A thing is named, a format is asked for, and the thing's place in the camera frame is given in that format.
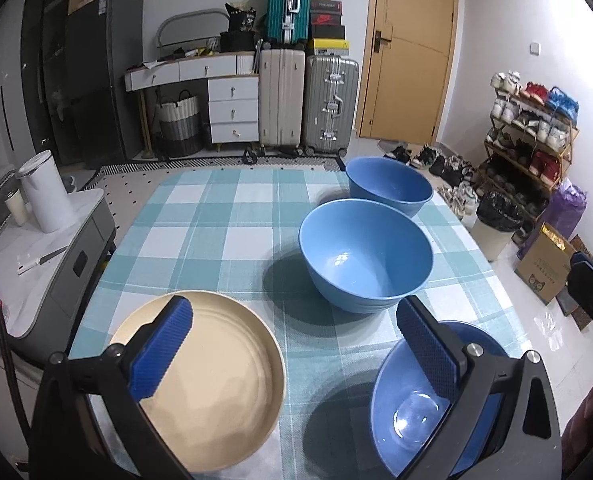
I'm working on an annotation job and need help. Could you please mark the black cable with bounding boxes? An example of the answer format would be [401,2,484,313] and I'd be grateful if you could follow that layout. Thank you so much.
[0,245,32,451]

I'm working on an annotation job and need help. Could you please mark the yellow black shoe box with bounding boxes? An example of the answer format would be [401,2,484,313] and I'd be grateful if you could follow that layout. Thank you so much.
[310,38,349,57]

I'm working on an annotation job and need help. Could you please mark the black round box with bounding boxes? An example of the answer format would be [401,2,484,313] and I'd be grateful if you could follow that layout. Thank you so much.
[220,31,256,53]

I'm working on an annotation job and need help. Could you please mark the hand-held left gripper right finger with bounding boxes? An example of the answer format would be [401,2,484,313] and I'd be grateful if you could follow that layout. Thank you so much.
[396,296,562,480]

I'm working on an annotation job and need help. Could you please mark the grey ribbed panel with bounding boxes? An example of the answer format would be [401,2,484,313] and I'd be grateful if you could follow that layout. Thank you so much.
[0,170,22,251]

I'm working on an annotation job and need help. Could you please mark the bin with black bag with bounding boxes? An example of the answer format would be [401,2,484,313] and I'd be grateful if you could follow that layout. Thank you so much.
[471,191,524,262]

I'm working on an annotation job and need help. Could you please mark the purple plastic bag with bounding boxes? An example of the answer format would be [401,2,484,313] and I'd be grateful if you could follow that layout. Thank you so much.
[519,182,588,261]

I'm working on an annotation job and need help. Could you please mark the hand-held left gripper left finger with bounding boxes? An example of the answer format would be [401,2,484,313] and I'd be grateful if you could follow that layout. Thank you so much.
[29,295,194,480]

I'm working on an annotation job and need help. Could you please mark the black tall cabinet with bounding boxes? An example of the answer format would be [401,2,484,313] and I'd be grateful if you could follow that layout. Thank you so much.
[21,0,77,161]

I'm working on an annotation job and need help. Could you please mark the grey white laundry basket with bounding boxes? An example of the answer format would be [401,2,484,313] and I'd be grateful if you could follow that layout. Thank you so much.
[155,91,203,157]

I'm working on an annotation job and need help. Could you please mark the blue bowl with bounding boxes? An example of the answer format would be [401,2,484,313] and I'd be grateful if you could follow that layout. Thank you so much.
[345,156,434,219]
[370,320,509,478]
[299,199,434,315]

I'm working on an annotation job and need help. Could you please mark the wooden shoe rack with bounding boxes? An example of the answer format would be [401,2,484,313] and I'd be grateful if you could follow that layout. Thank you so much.
[483,72,579,196]

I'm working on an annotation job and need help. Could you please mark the beige suitcase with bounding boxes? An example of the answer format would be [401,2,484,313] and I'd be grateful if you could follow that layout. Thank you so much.
[259,47,307,156]

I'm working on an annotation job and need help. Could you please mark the white handled knife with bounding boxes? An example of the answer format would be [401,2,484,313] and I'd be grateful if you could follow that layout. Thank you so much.
[17,245,70,275]

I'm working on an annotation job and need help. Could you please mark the tan wooden door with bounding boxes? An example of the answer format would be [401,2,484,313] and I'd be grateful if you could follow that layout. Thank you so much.
[355,0,459,147]

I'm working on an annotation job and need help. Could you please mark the white desk with drawers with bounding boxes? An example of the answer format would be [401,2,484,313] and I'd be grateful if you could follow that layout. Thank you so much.
[125,54,260,153]

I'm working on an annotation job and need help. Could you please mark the clear plastic bag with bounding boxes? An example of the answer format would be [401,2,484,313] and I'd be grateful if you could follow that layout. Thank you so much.
[531,310,567,356]

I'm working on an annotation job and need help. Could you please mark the arched grey mirror frame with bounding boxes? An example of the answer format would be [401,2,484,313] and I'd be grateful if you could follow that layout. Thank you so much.
[156,8,230,58]

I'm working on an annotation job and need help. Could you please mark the silver suitcase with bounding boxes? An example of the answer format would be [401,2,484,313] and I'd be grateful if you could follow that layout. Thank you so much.
[302,54,360,157]

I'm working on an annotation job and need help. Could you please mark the scattered dark shoes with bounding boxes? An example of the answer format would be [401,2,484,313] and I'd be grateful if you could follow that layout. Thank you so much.
[379,144,479,218]

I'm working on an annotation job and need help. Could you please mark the teal checked tablecloth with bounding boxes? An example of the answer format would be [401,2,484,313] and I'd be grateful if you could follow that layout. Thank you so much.
[69,167,532,480]

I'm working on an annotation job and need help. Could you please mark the white electric kettle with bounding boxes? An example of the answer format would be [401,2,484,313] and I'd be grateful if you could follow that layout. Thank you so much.
[17,150,77,234]

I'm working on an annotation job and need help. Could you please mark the teal suitcase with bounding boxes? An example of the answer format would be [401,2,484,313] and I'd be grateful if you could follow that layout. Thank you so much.
[268,0,312,46]

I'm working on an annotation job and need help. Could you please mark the white standing air conditioner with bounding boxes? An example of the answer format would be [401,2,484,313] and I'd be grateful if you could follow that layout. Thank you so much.
[0,25,42,161]

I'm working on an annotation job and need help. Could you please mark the cream round plate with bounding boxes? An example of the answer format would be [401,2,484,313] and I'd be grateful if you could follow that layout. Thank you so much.
[109,290,287,474]

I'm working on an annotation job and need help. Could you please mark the brown cardboard box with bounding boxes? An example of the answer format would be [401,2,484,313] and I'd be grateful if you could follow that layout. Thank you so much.
[515,222,579,306]

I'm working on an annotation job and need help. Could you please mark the black paper bag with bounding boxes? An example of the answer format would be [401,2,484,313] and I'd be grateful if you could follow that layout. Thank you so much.
[225,4,257,33]

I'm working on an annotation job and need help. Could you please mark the grey side table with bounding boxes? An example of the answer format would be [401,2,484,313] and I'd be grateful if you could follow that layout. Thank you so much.
[0,187,117,361]

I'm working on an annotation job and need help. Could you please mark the small white cup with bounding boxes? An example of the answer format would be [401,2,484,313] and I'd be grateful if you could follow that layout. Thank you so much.
[4,191,27,227]

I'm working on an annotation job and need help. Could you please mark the grey refrigerator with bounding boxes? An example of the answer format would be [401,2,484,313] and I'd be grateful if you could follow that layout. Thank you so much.
[66,0,144,168]

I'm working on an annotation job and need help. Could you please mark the rows of shelved sneakers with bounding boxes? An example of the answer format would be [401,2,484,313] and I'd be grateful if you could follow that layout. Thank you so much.
[491,71,579,183]

